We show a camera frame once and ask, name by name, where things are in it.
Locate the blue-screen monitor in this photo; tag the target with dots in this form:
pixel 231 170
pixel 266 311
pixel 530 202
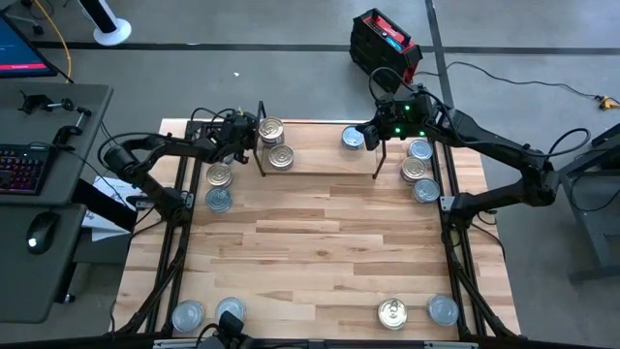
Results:
pixel 19 53

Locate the black computer mouse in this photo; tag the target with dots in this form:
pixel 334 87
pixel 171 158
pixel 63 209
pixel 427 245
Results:
pixel 41 231

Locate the black flat panel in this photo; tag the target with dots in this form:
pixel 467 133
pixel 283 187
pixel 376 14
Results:
pixel 97 201

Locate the silver-lid can blue label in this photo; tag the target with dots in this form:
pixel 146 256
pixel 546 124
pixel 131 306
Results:
pixel 443 310
pixel 218 199
pixel 426 190

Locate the gold-lid tuna can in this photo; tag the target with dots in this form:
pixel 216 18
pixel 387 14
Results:
pixel 281 156
pixel 392 313
pixel 219 174
pixel 414 168
pixel 271 130

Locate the black desk clamp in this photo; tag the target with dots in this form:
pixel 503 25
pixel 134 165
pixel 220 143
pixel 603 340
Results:
pixel 36 103
pixel 72 127

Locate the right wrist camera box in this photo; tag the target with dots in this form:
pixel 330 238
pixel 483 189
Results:
pixel 390 104

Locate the black backlit keyboard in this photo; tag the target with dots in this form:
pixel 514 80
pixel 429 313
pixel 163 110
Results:
pixel 21 169

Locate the white pedestal stand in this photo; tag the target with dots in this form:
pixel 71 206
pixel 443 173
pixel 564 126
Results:
pixel 104 19

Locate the silver aluminium bracket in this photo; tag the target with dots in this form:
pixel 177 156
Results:
pixel 450 345
pixel 179 343

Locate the silver-lid seafood can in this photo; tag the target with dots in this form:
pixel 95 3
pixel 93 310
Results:
pixel 352 137

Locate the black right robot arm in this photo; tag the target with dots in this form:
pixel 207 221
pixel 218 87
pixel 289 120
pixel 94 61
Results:
pixel 484 138

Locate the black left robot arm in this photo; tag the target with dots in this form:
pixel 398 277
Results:
pixel 126 162

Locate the white paper sheets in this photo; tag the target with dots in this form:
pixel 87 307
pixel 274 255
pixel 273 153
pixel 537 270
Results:
pixel 99 229

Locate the dark grey desk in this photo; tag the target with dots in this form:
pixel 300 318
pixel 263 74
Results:
pixel 29 281

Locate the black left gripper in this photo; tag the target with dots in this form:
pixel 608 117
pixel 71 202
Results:
pixel 230 140

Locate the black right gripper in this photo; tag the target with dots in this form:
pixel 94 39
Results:
pixel 391 127

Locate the silver-lid can pink label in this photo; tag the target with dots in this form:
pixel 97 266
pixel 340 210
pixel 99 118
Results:
pixel 188 316

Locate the black aluminium table frame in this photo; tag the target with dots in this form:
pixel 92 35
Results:
pixel 193 127

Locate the red black tool case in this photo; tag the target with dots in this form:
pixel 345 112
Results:
pixel 385 43

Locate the dark metal stand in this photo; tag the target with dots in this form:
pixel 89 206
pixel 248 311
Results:
pixel 605 232

